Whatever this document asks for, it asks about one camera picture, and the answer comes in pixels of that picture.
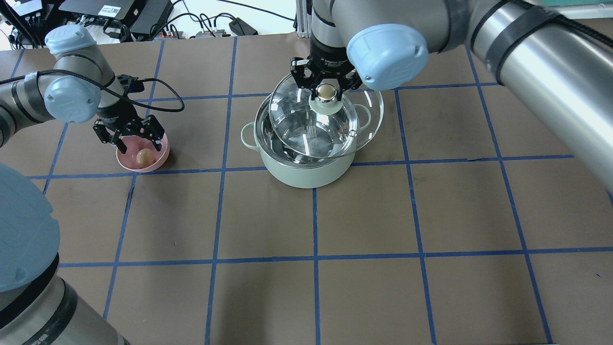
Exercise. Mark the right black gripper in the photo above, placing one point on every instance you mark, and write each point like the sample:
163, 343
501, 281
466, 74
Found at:
327, 54

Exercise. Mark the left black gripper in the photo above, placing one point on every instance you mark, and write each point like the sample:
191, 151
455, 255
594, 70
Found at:
116, 115

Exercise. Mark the brown egg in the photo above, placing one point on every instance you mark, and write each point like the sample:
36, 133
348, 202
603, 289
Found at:
145, 158

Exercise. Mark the glass pot lid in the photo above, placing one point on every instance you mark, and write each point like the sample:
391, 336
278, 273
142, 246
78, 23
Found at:
324, 123

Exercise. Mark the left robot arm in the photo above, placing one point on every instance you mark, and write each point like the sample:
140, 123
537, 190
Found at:
37, 306

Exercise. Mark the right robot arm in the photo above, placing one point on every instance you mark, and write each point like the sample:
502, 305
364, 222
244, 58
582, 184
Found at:
559, 69

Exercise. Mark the pale green steel pot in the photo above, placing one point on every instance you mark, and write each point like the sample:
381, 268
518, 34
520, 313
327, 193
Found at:
288, 166

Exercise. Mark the pink bowl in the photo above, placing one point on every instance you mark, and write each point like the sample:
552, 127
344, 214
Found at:
134, 144

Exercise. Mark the black power adapter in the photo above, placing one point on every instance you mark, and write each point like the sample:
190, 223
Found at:
241, 28

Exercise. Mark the black red computer box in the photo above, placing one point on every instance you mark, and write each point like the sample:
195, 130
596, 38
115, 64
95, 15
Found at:
141, 17

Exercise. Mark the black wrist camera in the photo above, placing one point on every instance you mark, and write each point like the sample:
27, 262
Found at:
130, 84

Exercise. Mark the aluminium frame post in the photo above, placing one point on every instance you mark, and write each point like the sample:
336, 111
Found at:
303, 16

